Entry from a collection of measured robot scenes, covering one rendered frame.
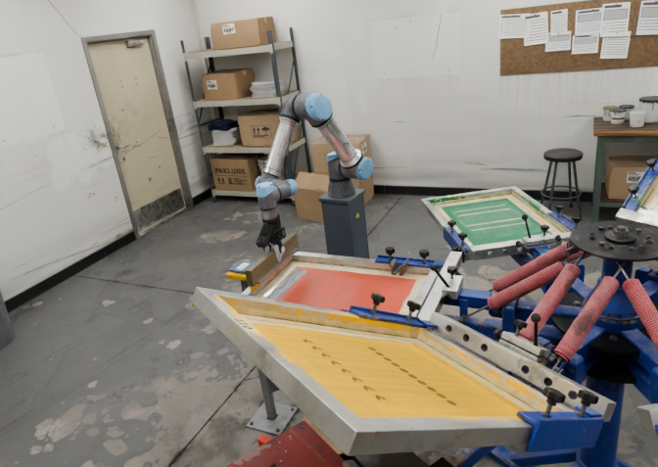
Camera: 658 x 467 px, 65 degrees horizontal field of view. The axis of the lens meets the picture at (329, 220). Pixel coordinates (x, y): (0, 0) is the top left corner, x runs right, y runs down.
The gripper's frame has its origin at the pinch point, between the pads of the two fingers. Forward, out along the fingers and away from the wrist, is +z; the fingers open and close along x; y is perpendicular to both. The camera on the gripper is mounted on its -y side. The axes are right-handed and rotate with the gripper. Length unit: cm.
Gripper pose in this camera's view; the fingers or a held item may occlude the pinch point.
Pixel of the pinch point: (274, 259)
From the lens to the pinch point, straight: 235.8
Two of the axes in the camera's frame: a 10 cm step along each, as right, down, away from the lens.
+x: -9.0, -0.6, 4.3
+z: 1.1, 9.2, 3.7
